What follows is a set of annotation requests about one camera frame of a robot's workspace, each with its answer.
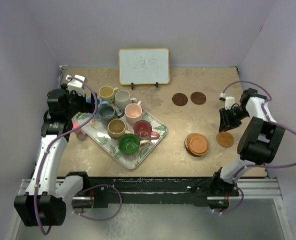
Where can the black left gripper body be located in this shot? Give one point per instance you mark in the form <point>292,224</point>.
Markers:
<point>77,103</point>

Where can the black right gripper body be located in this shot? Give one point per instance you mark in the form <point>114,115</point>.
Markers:
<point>233,117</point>

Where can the light wooden coaster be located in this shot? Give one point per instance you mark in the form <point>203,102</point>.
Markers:
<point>225,139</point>

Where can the dark walnut coaster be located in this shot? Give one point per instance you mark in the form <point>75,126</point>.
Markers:
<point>179,99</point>
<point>198,98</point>

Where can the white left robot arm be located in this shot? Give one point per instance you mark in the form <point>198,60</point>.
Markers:
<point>43,203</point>

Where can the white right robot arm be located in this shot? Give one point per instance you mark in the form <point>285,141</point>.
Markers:
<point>258,144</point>

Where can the light blue ceramic cup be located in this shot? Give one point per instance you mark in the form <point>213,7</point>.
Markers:
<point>100,102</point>

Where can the grey blue ceramic cup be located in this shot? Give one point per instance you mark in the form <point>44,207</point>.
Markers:
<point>107,113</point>

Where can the yellow ceramic cup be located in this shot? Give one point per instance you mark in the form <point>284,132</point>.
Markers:
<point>107,93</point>

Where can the white ceramic cup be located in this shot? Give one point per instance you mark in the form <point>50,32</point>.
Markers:
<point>123,98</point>

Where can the tan ceramic cup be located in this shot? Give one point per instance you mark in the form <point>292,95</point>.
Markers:
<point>117,128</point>

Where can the pink ceramic cup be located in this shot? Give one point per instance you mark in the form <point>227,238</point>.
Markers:
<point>133,113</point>

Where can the green ceramic cup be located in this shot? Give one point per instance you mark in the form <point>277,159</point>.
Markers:
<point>130,144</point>

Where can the red ceramic cup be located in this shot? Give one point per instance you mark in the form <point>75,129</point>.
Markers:
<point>144,131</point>

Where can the pink capped small bottle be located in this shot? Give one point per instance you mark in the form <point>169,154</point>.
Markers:
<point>78,132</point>

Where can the floral serving tray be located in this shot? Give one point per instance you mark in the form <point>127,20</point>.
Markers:
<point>98,132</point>

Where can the small whiteboard with stand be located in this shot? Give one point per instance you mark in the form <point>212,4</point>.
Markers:
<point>144,66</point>

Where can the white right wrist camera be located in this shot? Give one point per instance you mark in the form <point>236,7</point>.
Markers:
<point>229,101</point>

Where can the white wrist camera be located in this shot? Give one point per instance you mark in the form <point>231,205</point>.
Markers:
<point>229,101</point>
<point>76,84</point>

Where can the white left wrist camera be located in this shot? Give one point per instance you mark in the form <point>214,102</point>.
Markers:
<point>76,84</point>

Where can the black front rail base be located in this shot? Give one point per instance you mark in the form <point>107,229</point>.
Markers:
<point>195,191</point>

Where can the aluminium frame rail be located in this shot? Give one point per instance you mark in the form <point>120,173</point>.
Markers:
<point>257,188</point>

